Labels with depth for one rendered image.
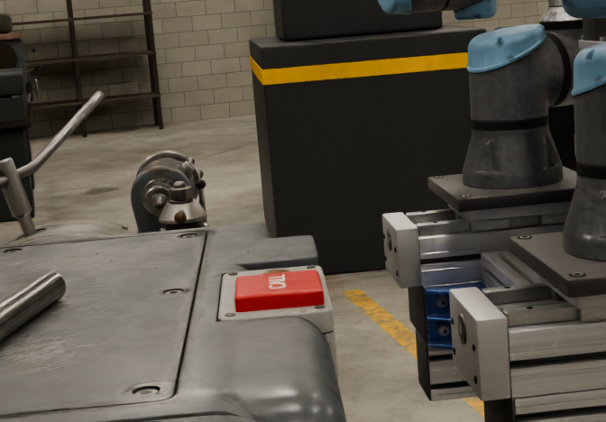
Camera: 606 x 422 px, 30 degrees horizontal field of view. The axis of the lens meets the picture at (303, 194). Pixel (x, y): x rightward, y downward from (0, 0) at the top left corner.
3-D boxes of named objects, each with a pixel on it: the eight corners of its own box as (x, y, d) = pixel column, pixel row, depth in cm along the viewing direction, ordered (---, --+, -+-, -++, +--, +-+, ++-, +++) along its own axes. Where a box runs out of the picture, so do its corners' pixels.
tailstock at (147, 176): (215, 303, 233) (202, 163, 228) (120, 312, 232) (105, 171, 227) (219, 270, 262) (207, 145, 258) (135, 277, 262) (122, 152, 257)
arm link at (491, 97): (454, 119, 175) (449, 31, 173) (524, 109, 181) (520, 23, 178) (500, 123, 164) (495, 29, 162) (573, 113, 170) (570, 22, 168)
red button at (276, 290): (325, 317, 76) (323, 288, 76) (236, 325, 76) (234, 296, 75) (320, 295, 82) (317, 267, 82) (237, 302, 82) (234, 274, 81)
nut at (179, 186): (192, 202, 184) (190, 181, 184) (169, 205, 184) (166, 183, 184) (194, 198, 188) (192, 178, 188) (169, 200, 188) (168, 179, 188)
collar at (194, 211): (206, 222, 183) (204, 204, 183) (157, 225, 183) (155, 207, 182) (207, 213, 191) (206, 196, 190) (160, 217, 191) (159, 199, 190)
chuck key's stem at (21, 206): (42, 260, 122) (4, 160, 120) (26, 264, 123) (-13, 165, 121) (53, 253, 124) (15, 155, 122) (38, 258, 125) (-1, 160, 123)
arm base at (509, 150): (546, 169, 182) (543, 107, 180) (576, 183, 167) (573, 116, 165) (454, 178, 181) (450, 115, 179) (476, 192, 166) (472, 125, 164)
